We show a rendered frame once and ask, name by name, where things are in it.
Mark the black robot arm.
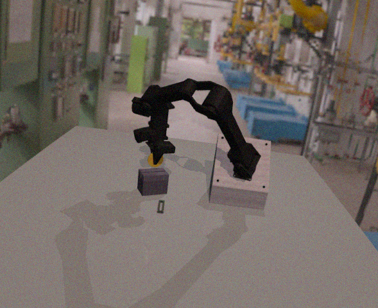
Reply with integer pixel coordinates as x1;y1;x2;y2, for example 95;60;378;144
132;78;261;181

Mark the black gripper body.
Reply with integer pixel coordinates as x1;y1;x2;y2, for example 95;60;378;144
148;120;175;154

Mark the gold coin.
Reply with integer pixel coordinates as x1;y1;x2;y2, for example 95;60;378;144
148;153;164;167

